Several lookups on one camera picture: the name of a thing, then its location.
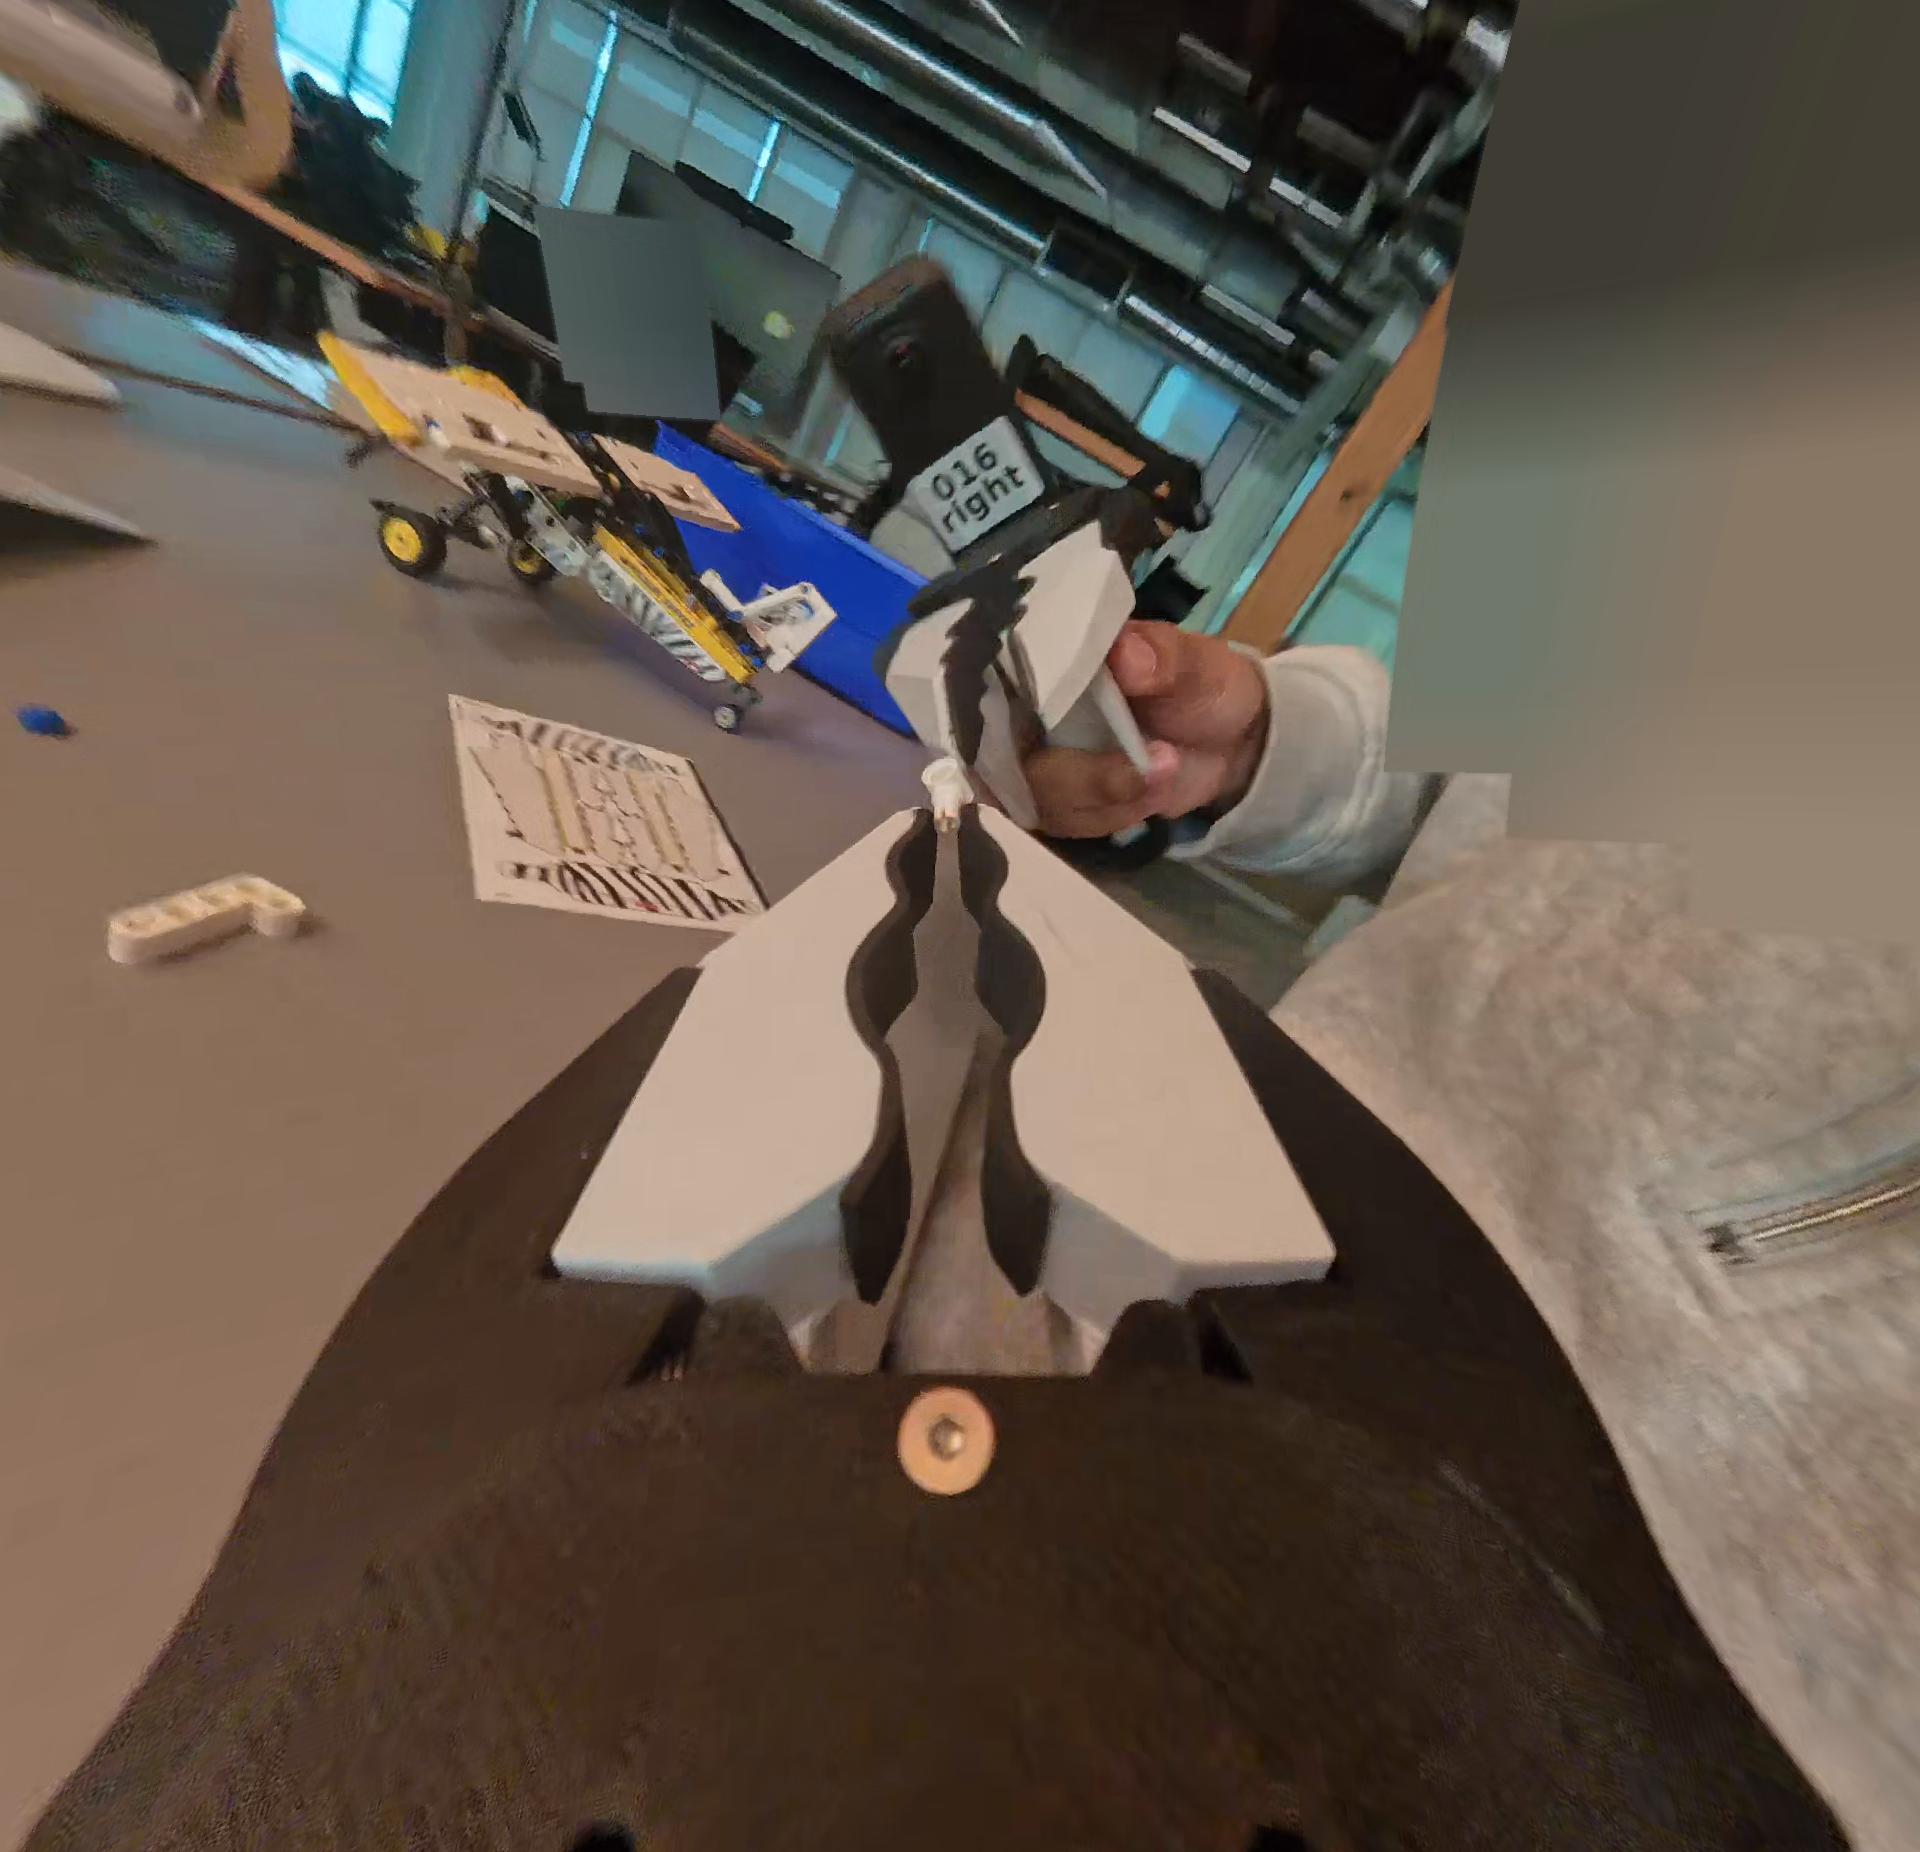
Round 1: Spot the yellow white lego vehicle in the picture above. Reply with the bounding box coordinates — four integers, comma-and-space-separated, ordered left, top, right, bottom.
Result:
320, 329, 840, 733

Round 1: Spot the wooden support post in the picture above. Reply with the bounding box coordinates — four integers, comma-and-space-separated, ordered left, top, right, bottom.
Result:
1223, 283, 1455, 653

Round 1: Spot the zebra striped sticker sheet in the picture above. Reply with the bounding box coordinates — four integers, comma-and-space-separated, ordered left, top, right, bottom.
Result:
447, 693, 770, 929

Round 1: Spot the grey hoodie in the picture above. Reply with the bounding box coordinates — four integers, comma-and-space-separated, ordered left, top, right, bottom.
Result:
1269, 772, 1920, 1852

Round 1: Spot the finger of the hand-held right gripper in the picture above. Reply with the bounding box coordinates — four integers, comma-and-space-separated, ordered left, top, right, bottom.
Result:
973, 538, 1137, 829
882, 602, 968, 778

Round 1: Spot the person's right hand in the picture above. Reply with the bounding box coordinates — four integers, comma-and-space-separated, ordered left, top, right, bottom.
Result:
1031, 621, 1271, 842

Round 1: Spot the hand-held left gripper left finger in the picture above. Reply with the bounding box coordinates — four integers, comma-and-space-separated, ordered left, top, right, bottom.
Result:
551, 810, 946, 1307

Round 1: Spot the blue plastic bin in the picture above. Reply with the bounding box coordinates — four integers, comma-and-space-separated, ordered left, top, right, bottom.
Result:
653, 419, 939, 737

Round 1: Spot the black monitor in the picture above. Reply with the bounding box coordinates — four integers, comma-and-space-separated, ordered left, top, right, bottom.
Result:
623, 153, 844, 413

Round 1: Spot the white L-shaped lego beam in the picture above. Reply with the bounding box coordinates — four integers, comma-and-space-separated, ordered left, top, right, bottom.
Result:
109, 873, 309, 964

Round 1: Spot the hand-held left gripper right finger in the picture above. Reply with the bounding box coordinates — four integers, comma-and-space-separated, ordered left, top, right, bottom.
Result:
961, 810, 1336, 1301

